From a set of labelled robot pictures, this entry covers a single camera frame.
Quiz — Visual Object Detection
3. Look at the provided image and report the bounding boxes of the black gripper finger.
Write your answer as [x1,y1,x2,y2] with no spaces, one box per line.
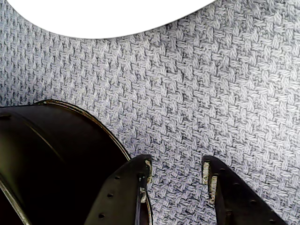
[201,155,289,225]
[83,154,153,225]

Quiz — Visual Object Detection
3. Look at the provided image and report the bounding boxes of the white round plate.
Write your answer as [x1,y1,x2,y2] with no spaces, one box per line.
[4,0,218,40]

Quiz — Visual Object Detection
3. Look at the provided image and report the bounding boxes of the black metal bucket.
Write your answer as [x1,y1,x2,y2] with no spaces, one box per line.
[0,99,153,225]

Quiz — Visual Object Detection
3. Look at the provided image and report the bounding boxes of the blue woven tablecloth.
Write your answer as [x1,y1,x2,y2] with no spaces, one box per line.
[0,0,300,225]

